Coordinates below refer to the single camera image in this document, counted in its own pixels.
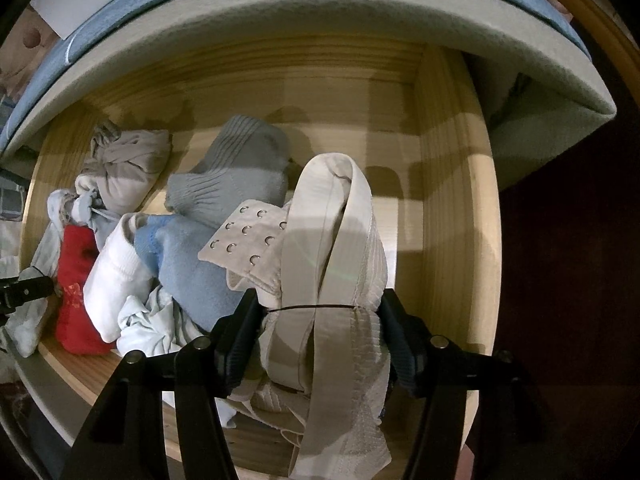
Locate light blue fleece sock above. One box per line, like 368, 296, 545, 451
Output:
134, 217, 251, 333

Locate grey ribbed sock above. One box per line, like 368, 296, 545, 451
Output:
165, 115, 293, 231

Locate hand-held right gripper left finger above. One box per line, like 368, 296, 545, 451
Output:
60, 287, 266, 480

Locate red underwear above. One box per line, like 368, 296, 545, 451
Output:
54, 224, 116, 356

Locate wooden drawer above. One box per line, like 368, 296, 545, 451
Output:
20, 35, 503, 480

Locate white paper sheet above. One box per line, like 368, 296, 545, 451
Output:
30, 0, 126, 41

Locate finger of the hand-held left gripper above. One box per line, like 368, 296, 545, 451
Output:
0, 267, 56, 317

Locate beige bra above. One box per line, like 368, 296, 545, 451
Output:
197, 151, 401, 478

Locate taupe knotted stockings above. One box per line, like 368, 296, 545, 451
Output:
75, 122, 173, 213

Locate yellow wooden rail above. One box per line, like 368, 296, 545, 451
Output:
545, 0, 640, 126

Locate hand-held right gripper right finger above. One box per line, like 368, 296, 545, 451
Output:
377, 287, 571, 480

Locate white terry sock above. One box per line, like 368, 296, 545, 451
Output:
82, 212, 156, 343

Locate grey plaid cloth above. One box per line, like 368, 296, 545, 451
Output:
0, 167, 28, 221

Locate pale blue striped garment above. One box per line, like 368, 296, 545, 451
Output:
116, 285, 238, 428

